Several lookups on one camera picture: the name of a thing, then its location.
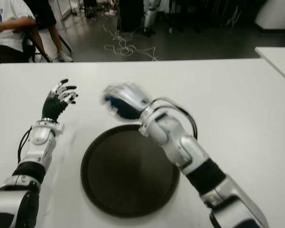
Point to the white humanoid robot legs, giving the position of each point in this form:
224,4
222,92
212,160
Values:
148,17

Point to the black chair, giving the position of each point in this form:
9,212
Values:
27,51

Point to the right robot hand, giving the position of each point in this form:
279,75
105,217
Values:
130,99

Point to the round dark brown tray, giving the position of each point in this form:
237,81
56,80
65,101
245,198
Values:
123,171

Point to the white rounded pillar base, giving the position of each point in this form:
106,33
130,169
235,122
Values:
275,14

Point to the white side table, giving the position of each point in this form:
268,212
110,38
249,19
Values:
280,59

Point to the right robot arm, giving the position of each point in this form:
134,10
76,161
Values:
192,152

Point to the black cabinet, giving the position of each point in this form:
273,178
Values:
130,16

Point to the standing person black shorts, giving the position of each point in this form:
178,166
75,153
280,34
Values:
45,12

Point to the seated person white t-shirt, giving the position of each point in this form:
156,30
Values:
4,35

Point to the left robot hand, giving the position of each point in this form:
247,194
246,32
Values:
51,107

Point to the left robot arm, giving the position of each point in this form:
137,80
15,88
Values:
38,145

